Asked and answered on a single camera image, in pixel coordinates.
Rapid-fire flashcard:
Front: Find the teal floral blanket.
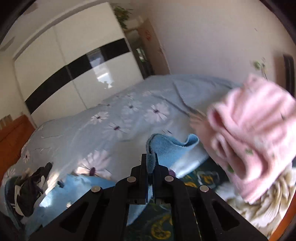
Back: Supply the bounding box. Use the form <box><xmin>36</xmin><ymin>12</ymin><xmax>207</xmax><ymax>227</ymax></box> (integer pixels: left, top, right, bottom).
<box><xmin>125</xmin><ymin>158</ymin><xmax>294</xmax><ymax>241</ymax></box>

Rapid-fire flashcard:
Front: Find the beige wall panel strip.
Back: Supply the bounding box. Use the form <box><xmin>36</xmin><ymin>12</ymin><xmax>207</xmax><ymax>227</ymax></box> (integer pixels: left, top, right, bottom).
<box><xmin>0</xmin><ymin>115</ymin><xmax>12</xmax><ymax>129</ymax></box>

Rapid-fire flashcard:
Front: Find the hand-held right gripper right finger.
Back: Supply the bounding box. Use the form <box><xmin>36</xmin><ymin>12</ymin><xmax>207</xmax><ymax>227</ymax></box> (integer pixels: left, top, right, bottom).
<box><xmin>153</xmin><ymin>153</ymin><xmax>269</xmax><ymax>241</ymax></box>

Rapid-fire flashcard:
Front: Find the blue terry garment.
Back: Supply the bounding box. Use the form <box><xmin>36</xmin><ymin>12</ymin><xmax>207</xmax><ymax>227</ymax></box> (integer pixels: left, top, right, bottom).
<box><xmin>23</xmin><ymin>133</ymin><xmax>200</xmax><ymax>233</ymax></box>

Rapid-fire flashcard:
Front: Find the light blue floral quilt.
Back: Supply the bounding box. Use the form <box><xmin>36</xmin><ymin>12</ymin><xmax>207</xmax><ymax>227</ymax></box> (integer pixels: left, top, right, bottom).
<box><xmin>0</xmin><ymin>74</ymin><xmax>243</xmax><ymax>186</ymax></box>

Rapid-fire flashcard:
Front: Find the white wardrobe with black band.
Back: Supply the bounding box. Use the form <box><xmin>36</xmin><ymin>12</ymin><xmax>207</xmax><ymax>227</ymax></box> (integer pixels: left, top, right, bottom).
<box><xmin>14</xmin><ymin>2</ymin><xmax>144</xmax><ymax>121</ymax></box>

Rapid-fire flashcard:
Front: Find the wooden headboard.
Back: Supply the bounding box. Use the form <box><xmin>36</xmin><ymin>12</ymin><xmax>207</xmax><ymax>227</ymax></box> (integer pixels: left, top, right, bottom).
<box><xmin>0</xmin><ymin>115</ymin><xmax>36</xmax><ymax>179</ymax></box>

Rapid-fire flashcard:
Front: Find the green potted plant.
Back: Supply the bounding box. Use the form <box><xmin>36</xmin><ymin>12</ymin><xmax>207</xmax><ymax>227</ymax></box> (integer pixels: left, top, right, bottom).
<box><xmin>112</xmin><ymin>5</ymin><xmax>133</xmax><ymax>29</ymax></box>

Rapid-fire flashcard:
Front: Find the wooden bed frame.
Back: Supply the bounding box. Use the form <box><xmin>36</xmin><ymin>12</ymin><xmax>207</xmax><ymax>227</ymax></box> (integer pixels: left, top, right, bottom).
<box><xmin>268</xmin><ymin>209</ymin><xmax>296</xmax><ymax>241</ymax></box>

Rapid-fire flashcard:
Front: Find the wall socket with green cover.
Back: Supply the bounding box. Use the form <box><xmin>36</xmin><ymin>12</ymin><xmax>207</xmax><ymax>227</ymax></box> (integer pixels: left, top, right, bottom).
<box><xmin>252</xmin><ymin>58</ymin><xmax>269</xmax><ymax>80</ymax></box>

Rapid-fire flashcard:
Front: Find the wooden room door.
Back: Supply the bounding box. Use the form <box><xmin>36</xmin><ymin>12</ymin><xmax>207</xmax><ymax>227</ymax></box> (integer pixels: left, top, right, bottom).
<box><xmin>137</xmin><ymin>19</ymin><xmax>170</xmax><ymax>76</ymax></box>

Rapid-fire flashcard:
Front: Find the pink fleece garment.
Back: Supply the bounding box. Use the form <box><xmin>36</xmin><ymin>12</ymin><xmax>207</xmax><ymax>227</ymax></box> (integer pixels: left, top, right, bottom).
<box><xmin>207</xmin><ymin>74</ymin><xmax>296</xmax><ymax>204</ymax></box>

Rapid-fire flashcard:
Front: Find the black garment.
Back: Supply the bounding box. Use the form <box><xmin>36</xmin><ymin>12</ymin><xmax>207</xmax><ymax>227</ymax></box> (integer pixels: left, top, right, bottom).
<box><xmin>14</xmin><ymin>162</ymin><xmax>53</xmax><ymax>217</ymax></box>

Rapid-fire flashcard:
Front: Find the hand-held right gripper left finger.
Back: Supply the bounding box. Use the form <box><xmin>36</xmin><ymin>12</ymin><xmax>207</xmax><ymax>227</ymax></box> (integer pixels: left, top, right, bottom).
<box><xmin>30</xmin><ymin>154</ymin><xmax>148</xmax><ymax>241</ymax></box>

